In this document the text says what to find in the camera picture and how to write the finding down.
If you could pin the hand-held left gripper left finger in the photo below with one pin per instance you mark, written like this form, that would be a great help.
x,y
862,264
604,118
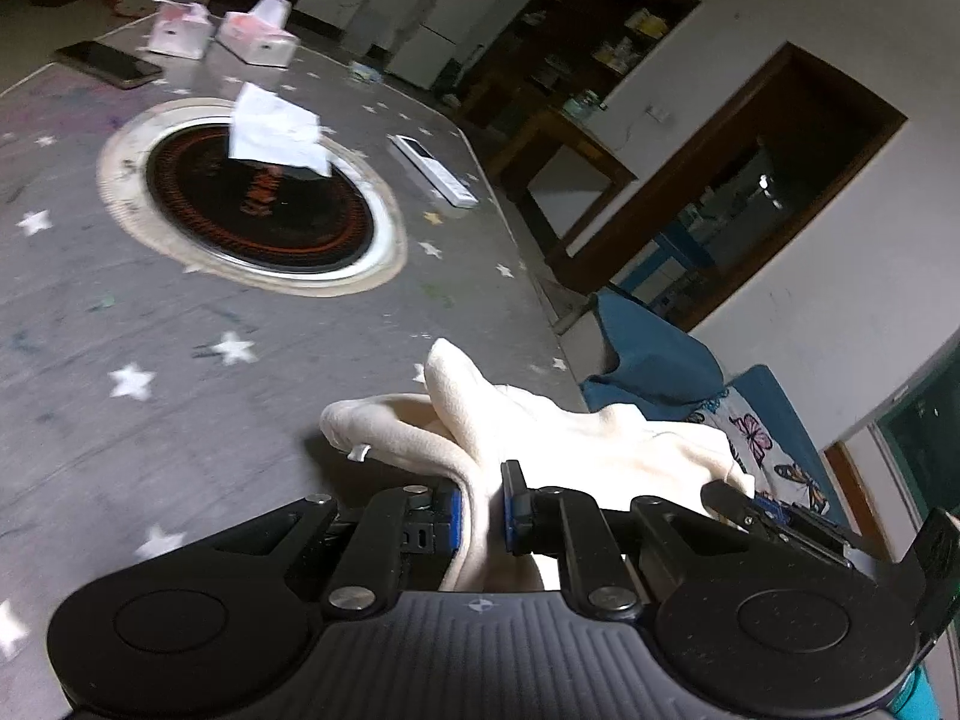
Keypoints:
x,y
450,525

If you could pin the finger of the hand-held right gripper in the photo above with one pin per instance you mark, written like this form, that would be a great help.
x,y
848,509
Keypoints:
x,y
727,504
772,508

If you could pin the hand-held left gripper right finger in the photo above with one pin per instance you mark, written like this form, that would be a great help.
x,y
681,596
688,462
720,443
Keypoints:
x,y
511,521

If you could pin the cream fleece garment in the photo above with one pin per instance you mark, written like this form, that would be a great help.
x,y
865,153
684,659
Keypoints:
x,y
600,442

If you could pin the patterned pillow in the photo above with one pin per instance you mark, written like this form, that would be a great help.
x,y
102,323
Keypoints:
x,y
780,450

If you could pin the dark window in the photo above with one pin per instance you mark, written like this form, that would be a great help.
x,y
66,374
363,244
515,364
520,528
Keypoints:
x,y
930,427

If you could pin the blue sofa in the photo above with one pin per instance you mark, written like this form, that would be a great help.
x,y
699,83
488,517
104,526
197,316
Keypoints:
x,y
660,360

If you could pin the round black induction cooker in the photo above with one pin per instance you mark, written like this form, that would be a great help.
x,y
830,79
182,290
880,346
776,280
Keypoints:
x,y
300,229

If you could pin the white remote control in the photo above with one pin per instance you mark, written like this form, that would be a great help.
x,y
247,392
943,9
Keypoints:
x,y
431,169

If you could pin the wooden side table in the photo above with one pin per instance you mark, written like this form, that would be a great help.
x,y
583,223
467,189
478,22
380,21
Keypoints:
x,y
577,139

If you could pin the grey star tablecloth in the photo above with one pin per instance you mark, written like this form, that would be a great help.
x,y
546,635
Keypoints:
x,y
75,390

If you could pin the glass jar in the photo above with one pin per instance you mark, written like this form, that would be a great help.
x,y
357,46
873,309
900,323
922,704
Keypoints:
x,y
585,103

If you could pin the white tissue paper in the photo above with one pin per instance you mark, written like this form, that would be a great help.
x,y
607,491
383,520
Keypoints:
x,y
274,127

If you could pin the wooden shelf cabinet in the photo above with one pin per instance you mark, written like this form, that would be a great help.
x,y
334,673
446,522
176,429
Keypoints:
x,y
570,22

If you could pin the white refrigerator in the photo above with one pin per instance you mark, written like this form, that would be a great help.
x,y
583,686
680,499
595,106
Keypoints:
x,y
450,22

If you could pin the white water dispenser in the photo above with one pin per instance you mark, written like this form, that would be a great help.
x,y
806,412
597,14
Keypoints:
x,y
379,22

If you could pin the small pink white tissue box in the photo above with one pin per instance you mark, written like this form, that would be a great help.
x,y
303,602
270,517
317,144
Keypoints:
x,y
176,34

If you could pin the black smartphone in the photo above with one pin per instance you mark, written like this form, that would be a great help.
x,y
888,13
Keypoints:
x,y
105,64

